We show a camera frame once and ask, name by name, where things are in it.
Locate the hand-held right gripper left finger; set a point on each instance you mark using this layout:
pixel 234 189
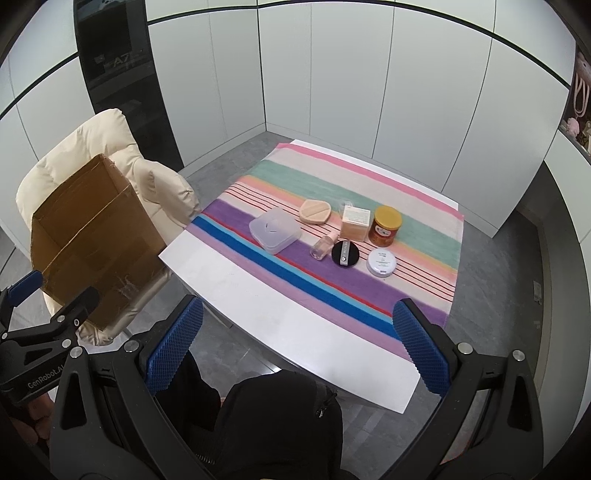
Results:
pixel 175 344

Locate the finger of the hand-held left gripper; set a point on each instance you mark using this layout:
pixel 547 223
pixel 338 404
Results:
pixel 25 286
pixel 78 309

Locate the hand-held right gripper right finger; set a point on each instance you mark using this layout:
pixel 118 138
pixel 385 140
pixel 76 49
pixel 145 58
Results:
pixel 425 346

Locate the brown cardboard box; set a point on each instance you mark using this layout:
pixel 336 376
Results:
pixel 92 240

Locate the white round compact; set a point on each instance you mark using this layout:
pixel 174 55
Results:
pixel 381 264

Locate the black round compact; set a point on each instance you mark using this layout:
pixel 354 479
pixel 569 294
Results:
pixel 345 254

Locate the amber jar with yellow lid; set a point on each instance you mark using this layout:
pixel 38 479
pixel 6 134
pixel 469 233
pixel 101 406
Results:
pixel 384 228

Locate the beige cosmetic carton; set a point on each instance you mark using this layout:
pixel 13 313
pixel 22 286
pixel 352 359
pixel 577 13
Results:
pixel 355 224

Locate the small clear spray bottle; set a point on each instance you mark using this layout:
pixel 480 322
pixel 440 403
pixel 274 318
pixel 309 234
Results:
pixel 322 247

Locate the clear square plastic box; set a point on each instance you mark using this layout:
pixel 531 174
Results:
pixel 273 230

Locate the small clear labelled case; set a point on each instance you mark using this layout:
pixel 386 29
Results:
pixel 346 204

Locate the beige powder puff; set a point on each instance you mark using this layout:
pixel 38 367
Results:
pixel 315 211

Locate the person's left hand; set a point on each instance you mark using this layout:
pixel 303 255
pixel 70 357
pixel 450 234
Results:
pixel 39 417

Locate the striped colourful blanket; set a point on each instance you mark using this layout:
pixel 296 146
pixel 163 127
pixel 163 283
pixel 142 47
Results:
pixel 323 295

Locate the person's legs in black trousers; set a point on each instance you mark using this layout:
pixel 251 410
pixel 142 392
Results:
pixel 277 415

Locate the cream padded chair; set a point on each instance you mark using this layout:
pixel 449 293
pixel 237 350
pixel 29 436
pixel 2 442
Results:
pixel 115 134

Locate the pink plush toy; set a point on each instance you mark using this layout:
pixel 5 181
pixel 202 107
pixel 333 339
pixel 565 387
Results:
pixel 570 125

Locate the beige printed box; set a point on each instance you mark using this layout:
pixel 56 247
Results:
pixel 587 136

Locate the pink handbag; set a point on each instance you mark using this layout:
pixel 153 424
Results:
pixel 580 87

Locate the white wall socket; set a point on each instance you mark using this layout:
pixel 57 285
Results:
pixel 538 291

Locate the black glass wall panel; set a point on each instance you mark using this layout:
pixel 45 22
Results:
pixel 124 69

